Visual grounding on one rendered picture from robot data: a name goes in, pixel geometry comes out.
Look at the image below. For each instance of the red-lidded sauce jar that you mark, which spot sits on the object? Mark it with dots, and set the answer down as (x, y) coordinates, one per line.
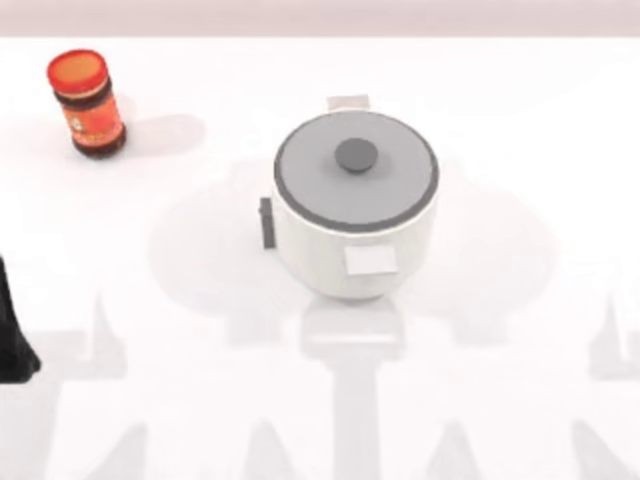
(90, 112)

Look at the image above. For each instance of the grey pot lid with knob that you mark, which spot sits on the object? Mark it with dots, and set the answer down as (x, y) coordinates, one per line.
(356, 190)

